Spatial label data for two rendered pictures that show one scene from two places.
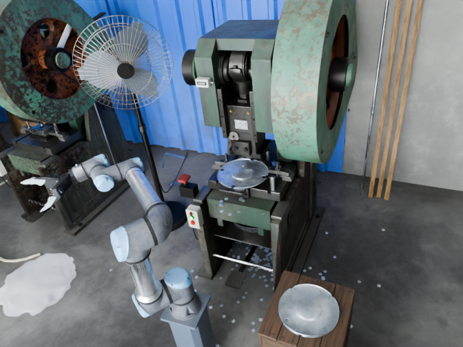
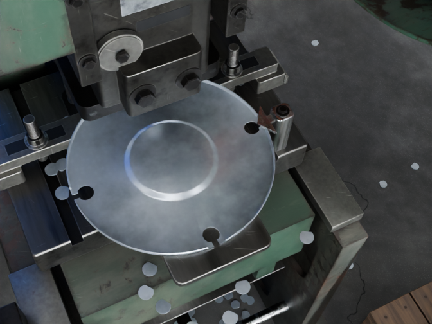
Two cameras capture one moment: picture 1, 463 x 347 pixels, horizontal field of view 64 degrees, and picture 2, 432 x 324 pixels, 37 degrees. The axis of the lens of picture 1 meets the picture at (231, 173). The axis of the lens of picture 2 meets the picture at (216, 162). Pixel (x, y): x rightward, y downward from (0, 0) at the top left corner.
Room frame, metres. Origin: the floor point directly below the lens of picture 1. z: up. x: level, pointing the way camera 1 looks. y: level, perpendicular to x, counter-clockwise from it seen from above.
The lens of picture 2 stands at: (1.41, 0.30, 1.56)
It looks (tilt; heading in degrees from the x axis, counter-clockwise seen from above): 59 degrees down; 302
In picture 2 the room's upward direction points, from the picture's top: 5 degrees clockwise
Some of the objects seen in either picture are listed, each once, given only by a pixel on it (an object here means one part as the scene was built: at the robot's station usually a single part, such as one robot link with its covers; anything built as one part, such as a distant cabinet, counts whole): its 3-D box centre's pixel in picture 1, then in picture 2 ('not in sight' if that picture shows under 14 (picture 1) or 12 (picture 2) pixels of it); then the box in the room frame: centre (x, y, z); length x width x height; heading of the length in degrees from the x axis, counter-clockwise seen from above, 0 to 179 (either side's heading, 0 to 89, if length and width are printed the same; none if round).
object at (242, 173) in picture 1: (242, 173); (171, 158); (1.71, -0.06, 0.78); 0.29 x 0.29 x 0.01
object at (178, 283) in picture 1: (178, 284); not in sight; (1.12, 0.30, 0.62); 0.13 x 0.12 x 0.14; 117
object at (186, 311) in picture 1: (184, 299); not in sight; (1.12, 0.30, 0.50); 0.15 x 0.15 x 0.10
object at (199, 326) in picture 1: (193, 333); not in sight; (1.12, 0.30, 0.23); 0.19 x 0.19 x 0.45; 66
